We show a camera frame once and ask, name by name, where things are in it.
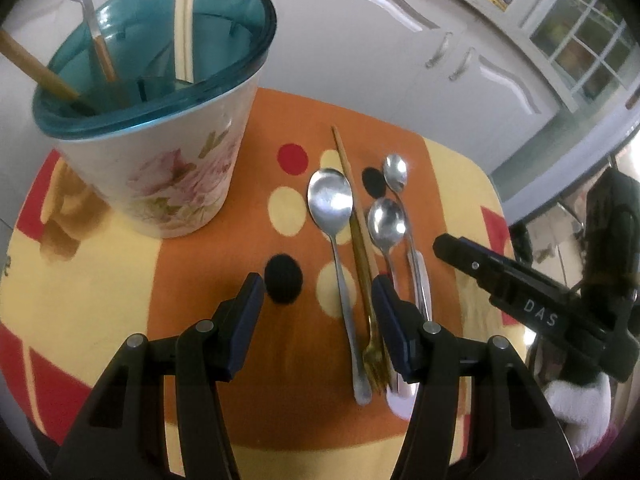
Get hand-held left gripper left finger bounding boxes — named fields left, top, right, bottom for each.
left=50, top=272, right=266, bottom=480

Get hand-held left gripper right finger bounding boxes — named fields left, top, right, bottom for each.
left=371, top=274, right=581, bottom=480

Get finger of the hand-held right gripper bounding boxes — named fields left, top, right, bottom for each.
left=432, top=233, right=521, bottom=296

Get medium steel spoon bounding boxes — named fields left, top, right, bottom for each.
left=366, top=196, right=408, bottom=293

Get gold fork with wooden handle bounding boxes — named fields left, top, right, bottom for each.
left=331, top=126, right=396, bottom=396

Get small steel spoon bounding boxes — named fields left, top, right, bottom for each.
left=381, top=153, right=433, bottom=323

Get large steel spoon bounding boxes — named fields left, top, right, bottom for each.
left=306, top=166, right=375, bottom=407

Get floral cup with teal insert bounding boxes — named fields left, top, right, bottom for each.
left=32, top=0, right=277, bottom=240

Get brown wooden chopstick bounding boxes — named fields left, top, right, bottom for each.
left=0, top=27, right=83, bottom=103

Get person's right hand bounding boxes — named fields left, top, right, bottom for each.
left=544, top=374, right=613, bottom=458

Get colourful printed table mat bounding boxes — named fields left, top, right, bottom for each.
left=0, top=87, right=521, bottom=480

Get white cabinet door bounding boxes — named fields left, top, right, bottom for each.
left=440, top=20, right=561, bottom=201
left=250, top=0, right=476, bottom=161

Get white glass door cabinet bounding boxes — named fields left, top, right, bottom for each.
left=520, top=0, right=640, bottom=111

